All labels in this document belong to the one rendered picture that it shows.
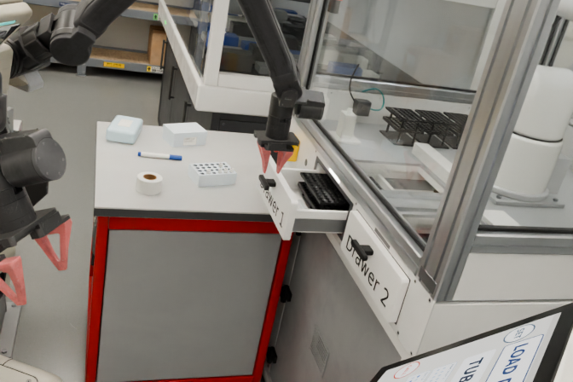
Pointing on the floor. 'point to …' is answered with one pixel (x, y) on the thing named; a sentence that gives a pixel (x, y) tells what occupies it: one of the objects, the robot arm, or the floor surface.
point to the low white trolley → (181, 264)
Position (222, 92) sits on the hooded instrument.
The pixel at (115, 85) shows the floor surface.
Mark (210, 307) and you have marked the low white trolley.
